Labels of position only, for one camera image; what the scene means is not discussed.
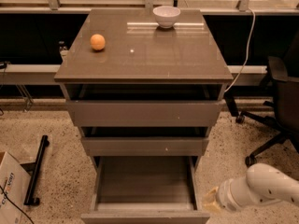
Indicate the cardboard box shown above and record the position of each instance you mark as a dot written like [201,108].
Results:
[14,181]

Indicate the white bowl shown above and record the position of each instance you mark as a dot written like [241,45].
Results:
[166,16]

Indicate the black metal stand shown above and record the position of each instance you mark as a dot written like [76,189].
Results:
[33,169]

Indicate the black office chair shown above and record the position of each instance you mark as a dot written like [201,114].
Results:
[285,87]

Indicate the grey drawer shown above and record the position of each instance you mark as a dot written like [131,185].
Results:
[144,141]
[145,190]
[128,105]

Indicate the grey bottom drawer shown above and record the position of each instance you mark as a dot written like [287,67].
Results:
[145,190]

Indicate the grey top drawer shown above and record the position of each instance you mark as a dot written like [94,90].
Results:
[128,105]

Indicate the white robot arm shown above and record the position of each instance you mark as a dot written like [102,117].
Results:
[261,185]

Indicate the orange ball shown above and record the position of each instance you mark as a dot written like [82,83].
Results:
[97,42]

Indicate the grey middle drawer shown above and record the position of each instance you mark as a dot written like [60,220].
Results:
[144,141]

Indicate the grey drawer cabinet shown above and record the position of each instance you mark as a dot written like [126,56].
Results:
[139,51]

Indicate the yellow foam-padded end effector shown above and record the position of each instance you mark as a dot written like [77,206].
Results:
[222,195]

